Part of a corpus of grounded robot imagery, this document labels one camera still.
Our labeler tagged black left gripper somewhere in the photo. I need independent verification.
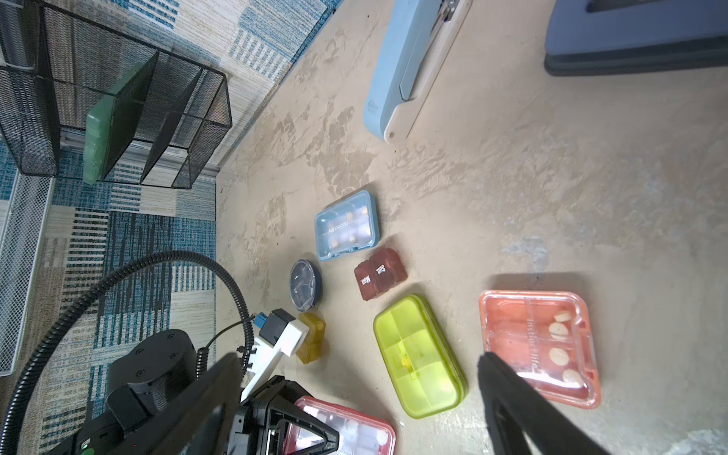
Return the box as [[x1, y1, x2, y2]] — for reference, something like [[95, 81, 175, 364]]
[[227, 375, 339, 454]]

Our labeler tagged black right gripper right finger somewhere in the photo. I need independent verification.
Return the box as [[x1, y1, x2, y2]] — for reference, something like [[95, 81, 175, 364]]
[[478, 352, 607, 454]]

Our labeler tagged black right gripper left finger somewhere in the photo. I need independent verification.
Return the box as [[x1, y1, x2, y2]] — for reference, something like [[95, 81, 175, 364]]
[[109, 353, 242, 454]]

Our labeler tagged yellow two-compartment pillbox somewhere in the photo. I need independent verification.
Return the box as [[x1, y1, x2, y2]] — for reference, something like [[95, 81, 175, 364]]
[[296, 313, 326, 364]]

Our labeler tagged pink pillbox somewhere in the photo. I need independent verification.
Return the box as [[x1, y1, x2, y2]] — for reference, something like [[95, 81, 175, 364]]
[[296, 396, 396, 455]]

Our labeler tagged orange pillbox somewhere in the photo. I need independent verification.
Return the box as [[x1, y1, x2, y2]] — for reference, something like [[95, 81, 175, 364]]
[[479, 290, 601, 410]]

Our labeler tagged round dark blue pillbox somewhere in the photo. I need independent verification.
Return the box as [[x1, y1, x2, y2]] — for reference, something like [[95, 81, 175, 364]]
[[289, 259, 322, 313]]

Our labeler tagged white pillbox with green lid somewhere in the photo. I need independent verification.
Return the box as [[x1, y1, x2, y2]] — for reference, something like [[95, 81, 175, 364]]
[[373, 294, 468, 419]]

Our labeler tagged maroon two-compartment pillbox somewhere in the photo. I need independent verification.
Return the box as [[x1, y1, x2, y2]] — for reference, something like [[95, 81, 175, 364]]
[[354, 248, 408, 301]]

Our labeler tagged blue six-compartment pillbox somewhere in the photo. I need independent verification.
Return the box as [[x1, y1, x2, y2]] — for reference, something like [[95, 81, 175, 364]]
[[314, 190, 380, 262]]

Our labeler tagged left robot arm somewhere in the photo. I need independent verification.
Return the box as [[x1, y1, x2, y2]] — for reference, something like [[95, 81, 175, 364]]
[[1, 250, 340, 454]]

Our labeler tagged light blue stapler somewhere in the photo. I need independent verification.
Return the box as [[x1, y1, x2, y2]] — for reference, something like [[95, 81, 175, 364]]
[[363, 0, 472, 144]]

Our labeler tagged white wire mesh basket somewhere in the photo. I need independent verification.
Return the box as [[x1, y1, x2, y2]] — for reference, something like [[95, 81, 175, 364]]
[[1, 174, 54, 377]]

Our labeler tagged black wire mesh shelf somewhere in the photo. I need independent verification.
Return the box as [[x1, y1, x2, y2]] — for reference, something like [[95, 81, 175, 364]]
[[1, 1, 232, 190]]

